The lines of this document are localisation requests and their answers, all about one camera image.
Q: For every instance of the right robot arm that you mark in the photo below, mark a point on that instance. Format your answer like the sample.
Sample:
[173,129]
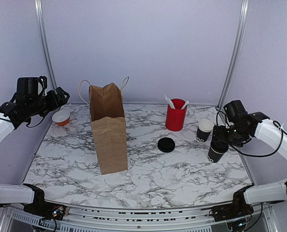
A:
[240,128]

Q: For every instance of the red cylindrical holder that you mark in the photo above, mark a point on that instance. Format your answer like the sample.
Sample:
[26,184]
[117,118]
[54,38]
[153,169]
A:
[175,117]

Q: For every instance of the white stirrer left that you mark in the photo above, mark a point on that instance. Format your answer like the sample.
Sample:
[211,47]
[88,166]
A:
[170,103]

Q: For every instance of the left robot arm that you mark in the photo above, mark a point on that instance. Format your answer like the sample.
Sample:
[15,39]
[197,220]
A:
[30,99]

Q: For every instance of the brown paper bag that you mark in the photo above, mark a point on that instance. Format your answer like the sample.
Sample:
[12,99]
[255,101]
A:
[109,128]

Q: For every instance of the left aluminium frame post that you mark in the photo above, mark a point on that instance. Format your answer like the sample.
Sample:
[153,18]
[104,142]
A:
[44,42]

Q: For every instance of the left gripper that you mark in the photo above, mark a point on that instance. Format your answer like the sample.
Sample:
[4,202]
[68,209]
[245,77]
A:
[54,103]

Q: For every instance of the orange white bowl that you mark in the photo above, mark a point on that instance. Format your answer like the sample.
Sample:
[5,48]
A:
[61,118]

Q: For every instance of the white stirrer right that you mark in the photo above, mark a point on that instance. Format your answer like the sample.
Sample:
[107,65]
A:
[185,104]

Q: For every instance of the black paper coffee cup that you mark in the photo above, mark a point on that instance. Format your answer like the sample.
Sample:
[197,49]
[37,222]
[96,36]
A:
[214,154]

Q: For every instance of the aluminium frame post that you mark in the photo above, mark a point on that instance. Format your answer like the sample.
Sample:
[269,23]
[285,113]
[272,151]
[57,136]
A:
[44,42]
[235,53]

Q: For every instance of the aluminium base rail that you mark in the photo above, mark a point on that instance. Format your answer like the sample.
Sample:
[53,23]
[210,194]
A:
[76,218]

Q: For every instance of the white stirrer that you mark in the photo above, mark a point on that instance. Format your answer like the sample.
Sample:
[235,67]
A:
[170,103]
[185,104]

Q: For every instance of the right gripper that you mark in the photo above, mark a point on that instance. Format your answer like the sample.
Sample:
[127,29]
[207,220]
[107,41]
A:
[221,137]

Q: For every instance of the stacked black paper cup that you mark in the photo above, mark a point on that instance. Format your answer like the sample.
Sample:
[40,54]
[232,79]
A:
[204,129]

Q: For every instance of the right aluminium frame post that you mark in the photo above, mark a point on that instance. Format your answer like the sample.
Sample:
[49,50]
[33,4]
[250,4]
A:
[235,53]

